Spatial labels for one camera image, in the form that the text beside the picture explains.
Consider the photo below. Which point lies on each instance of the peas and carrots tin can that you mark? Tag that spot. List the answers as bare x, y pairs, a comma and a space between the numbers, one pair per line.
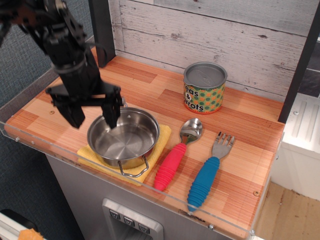
204, 87

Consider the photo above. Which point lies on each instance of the yellow folded cloth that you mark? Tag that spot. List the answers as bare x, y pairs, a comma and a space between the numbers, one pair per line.
90, 159

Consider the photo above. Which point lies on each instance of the black vertical post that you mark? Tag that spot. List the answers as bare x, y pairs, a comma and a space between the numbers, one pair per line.
102, 31
301, 67

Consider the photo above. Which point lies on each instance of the orange object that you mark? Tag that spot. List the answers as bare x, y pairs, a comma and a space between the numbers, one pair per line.
29, 234

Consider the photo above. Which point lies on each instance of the silver dispenser panel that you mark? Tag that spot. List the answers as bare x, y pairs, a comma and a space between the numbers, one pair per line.
126, 224

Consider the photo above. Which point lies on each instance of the black vertical post left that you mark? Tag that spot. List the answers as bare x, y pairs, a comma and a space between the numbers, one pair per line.
102, 31

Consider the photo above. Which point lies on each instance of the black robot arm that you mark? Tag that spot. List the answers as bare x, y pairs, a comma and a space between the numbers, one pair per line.
57, 33

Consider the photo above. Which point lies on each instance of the red handled spoon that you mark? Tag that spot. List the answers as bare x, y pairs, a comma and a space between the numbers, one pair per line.
190, 132

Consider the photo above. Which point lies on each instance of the blue handled fork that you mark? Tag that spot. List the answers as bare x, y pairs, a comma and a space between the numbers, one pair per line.
204, 179

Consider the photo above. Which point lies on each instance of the white cabinet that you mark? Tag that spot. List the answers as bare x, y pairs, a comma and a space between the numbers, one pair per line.
297, 163

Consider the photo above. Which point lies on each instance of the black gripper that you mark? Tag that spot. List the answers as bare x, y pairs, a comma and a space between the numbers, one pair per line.
82, 86

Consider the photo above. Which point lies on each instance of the clear acrylic guard rail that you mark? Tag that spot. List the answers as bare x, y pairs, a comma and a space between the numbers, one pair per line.
100, 195

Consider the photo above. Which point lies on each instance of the stainless steel pot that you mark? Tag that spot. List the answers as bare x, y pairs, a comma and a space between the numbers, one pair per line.
127, 146

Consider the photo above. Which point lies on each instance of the black vertical post right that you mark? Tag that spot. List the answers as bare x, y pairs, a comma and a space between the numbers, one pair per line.
301, 67

